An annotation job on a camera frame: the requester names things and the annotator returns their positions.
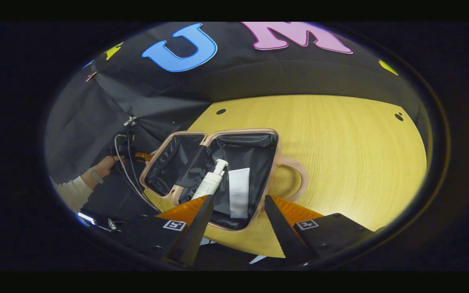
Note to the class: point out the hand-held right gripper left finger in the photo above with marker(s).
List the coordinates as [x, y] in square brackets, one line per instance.
[189, 236]

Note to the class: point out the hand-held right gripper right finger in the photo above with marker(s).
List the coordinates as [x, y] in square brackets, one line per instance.
[285, 236]

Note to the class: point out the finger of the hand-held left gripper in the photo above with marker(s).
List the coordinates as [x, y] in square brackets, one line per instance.
[143, 156]

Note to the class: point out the white pump bottle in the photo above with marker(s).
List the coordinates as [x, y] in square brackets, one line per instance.
[208, 185]

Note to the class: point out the white squeeze tube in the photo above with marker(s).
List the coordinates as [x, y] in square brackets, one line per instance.
[239, 191]

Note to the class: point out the pink suitcase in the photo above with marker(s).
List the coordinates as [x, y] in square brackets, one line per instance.
[255, 162]

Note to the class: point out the pale wristband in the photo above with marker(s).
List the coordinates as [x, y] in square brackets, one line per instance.
[95, 175]

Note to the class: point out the small copper clip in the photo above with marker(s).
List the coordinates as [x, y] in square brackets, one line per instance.
[91, 76]

